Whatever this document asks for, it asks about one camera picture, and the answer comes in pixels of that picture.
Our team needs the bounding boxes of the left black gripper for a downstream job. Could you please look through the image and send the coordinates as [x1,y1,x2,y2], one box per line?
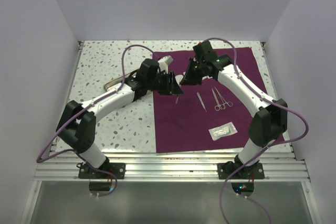
[146,70,183,95]

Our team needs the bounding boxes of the steel scalpel handle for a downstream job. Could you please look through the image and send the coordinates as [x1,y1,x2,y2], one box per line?
[196,92,207,112]

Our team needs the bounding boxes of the steel surgical scissors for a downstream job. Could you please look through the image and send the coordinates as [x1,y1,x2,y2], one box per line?
[212,89,224,111]

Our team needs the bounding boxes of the steel hemostat forceps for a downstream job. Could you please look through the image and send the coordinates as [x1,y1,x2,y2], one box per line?
[214,87,233,110]

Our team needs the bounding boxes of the stainless steel tray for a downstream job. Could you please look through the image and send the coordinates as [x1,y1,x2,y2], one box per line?
[103,69,137,92]

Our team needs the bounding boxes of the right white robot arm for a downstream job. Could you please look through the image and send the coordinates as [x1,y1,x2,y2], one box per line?
[180,40,288,179]

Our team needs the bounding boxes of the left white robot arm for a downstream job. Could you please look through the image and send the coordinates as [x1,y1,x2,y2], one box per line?
[56,56,183,178]

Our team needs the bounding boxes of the purple surgical cloth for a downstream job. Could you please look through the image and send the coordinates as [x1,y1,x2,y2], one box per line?
[152,47,286,154]

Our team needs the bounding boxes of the sealed suture packet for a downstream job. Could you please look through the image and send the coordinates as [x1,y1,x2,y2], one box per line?
[208,122,238,141]

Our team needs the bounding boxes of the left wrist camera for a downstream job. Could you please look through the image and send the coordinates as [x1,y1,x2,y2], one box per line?
[160,56,173,66]

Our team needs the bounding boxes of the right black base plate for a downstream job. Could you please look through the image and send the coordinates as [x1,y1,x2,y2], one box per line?
[217,162,265,180]

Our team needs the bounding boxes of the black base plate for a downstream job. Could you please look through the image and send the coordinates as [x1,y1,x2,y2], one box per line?
[76,163,126,179]
[217,162,265,180]

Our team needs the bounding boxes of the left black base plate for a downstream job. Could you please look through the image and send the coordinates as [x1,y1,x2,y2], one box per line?
[76,163,126,179]

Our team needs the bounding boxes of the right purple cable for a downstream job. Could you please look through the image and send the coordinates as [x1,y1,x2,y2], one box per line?
[202,37,310,224]

